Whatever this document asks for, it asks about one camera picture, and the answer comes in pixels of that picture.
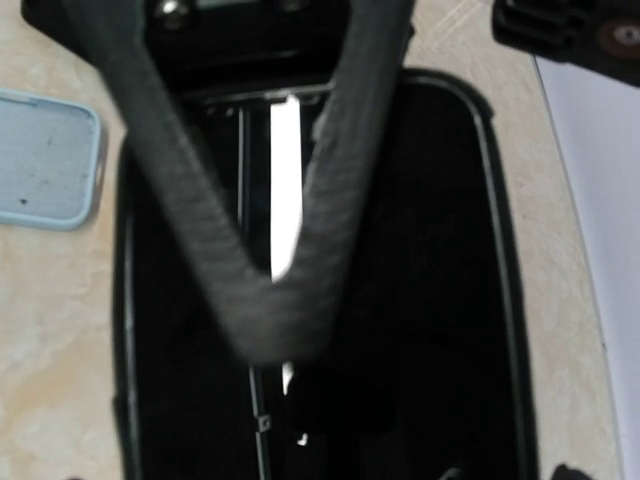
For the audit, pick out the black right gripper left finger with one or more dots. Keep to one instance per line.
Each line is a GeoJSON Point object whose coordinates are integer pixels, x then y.
{"type": "Point", "coordinates": [113, 34]}

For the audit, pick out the light blue phone case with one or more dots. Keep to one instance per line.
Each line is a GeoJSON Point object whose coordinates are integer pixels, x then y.
{"type": "Point", "coordinates": [51, 160]}

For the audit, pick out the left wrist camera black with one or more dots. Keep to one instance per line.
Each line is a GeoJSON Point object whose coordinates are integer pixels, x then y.
{"type": "Point", "coordinates": [600, 36]}

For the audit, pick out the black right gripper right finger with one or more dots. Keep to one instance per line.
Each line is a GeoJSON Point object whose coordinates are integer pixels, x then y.
{"type": "Point", "coordinates": [304, 304]}

